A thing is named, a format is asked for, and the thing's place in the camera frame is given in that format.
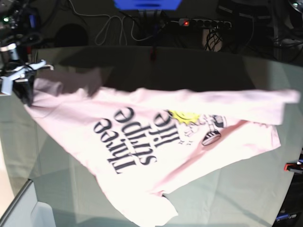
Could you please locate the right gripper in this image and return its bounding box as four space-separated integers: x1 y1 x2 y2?
0 60 54 105

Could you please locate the pink t-shirt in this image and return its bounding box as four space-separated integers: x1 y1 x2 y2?
27 71 300 227

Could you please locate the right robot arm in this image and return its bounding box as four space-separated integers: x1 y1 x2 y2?
0 0 53 106

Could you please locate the white plastic bin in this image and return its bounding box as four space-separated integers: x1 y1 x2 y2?
0 180 56 227

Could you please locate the red black centre clamp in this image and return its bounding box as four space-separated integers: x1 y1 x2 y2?
150 46 157 61

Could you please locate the red black clamp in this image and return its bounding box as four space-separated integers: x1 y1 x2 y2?
284 159 303 174
150 46 157 61

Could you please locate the white power strip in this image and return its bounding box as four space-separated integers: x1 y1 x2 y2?
178 18 232 30

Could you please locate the grey-green table cloth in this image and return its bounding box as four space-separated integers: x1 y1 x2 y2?
0 46 303 227

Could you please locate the red black right clamp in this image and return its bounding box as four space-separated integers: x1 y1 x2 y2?
284 159 303 174

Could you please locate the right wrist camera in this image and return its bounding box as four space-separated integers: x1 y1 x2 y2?
0 77 13 96

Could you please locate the white cable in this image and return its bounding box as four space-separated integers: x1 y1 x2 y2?
68 0 157 46

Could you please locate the black cable bundle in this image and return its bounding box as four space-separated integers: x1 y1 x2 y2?
203 29 224 52

